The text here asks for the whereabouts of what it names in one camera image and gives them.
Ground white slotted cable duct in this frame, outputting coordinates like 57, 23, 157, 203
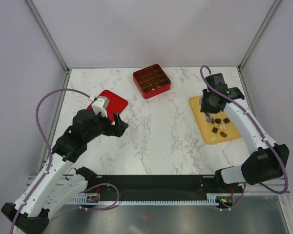
67, 194, 232, 206

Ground aluminium front rail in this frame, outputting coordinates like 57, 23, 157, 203
241, 177, 291, 195

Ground red compartment chocolate box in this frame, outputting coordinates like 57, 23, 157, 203
133, 64, 171, 99

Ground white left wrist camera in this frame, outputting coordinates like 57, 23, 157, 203
91, 96, 109, 117

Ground dark square chocolate right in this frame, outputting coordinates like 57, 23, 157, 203
223, 118, 230, 124

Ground yellow tray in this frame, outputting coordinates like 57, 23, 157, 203
189, 96, 241, 145

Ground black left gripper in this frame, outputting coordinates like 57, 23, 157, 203
84, 109, 128, 142

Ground brown oval chocolate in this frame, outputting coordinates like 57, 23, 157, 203
220, 132, 227, 137

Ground aluminium frame post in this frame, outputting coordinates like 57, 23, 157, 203
24, 0, 70, 74
237, 0, 283, 73

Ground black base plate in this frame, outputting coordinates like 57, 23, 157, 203
87, 175, 242, 201

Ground red box lid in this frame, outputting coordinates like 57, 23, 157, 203
87, 90, 128, 121

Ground metal tongs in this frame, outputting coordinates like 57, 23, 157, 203
198, 97, 212, 123

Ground dark heart chocolate middle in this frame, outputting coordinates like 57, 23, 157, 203
215, 118, 221, 124

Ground aluminium frame left post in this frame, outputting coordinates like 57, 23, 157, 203
24, 0, 70, 74

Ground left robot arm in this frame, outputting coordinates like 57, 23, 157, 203
1, 109, 128, 234

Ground aluminium frame right post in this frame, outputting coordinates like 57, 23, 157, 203
237, 0, 283, 73

